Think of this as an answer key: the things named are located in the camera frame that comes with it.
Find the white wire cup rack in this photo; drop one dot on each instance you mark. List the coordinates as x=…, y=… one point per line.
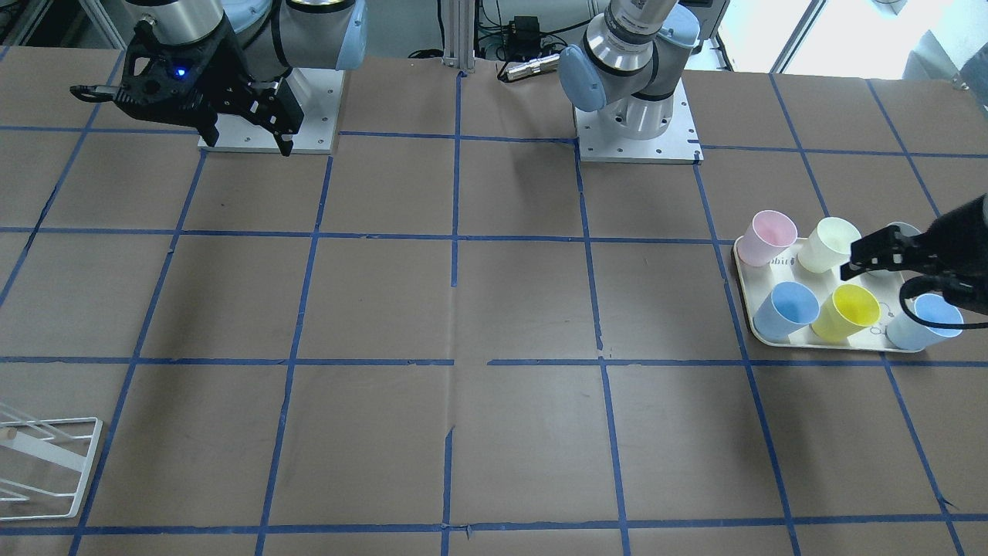
x=47, y=465

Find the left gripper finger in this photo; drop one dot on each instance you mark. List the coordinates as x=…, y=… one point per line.
x=871, y=267

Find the blue plastic cup far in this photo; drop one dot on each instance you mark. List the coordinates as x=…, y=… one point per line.
x=910, y=335

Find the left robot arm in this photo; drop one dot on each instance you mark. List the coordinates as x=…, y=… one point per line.
x=622, y=80

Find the blue plastic cup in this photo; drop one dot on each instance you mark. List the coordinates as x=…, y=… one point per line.
x=910, y=335
x=789, y=307

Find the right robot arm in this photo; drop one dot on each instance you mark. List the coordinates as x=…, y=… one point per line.
x=275, y=36

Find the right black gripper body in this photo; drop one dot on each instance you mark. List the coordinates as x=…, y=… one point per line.
x=221, y=68

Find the blue plastic cup near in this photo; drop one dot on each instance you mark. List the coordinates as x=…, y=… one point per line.
x=789, y=307

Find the cream serving tray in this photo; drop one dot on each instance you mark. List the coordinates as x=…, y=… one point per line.
x=756, y=282

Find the yellow plastic cup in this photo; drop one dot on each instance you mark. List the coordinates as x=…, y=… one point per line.
x=848, y=310

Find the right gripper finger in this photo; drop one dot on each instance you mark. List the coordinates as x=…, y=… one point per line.
x=206, y=127
x=283, y=134

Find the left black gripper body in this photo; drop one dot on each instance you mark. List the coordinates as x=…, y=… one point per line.
x=955, y=232

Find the pale green plastic cup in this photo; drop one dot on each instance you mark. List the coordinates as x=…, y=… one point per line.
x=829, y=245

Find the pink plastic cup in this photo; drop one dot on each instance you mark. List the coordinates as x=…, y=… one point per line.
x=768, y=235

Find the grey plastic cup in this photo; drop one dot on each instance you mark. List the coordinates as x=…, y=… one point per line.
x=881, y=253

